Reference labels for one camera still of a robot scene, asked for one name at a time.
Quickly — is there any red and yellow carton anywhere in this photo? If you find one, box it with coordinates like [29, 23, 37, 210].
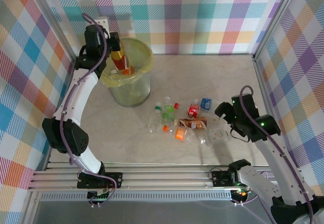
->
[109, 40, 130, 75]

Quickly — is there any red label cola bottle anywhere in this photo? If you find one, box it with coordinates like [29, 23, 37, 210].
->
[174, 102, 220, 123]

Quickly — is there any yellow plastic bin liner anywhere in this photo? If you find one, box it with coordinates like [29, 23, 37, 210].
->
[101, 38, 155, 88]

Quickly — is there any pale orange label bottle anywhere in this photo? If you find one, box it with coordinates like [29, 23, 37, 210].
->
[163, 124, 195, 143]

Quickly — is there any green label bottle white cap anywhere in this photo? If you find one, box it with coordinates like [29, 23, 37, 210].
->
[161, 96, 175, 123]

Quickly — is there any blue label water bottle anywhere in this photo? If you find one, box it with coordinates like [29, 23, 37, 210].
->
[193, 97, 220, 113]

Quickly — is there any clear square bottle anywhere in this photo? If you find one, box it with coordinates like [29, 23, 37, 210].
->
[199, 124, 232, 148]

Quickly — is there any brown coffee drink bottle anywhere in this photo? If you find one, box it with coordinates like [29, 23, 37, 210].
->
[174, 117, 208, 130]

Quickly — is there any clear bottle green neck band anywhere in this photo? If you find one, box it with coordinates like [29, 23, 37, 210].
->
[148, 102, 163, 134]

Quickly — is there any orange connector circuit board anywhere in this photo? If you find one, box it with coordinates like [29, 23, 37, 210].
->
[231, 188, 251, 204]

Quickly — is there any grey metal shelf panel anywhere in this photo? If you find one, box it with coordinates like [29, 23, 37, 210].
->
[21, 191, 314, 224]

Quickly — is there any green terminal circuit board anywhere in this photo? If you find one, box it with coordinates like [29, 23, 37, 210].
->
[87, 190, 112, 207]

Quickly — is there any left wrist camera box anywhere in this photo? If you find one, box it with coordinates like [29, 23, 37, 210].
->
[96, 16, 111, 34]

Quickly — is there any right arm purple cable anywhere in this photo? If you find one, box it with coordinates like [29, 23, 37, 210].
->
[239, 85, 321, 224]

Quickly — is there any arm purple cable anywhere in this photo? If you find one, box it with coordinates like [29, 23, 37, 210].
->
[239, 85, 321, 224]
[59, 13, 118, 207]

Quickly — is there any aluminium frame side rail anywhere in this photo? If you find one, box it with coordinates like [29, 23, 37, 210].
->
[253, 56, 294, 160]
[45, 145, 55, 165]

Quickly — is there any aluminium frame post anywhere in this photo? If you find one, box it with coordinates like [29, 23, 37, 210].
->
[25, 0, 79, 69]
[253, 0, 298, 59]

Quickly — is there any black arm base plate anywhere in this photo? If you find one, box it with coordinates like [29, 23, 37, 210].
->
[77, 172, 124, 190]
[211, 169, 259, 188]

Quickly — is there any aluminium mounting rail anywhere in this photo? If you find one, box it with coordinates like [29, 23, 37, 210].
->
[27, 163, 308, 193]

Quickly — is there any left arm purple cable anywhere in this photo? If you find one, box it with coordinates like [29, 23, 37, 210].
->
[59, 13, 118, 207]

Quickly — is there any slotted grey cable duct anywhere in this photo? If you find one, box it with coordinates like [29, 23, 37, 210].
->
[37, 193, 235, 202]

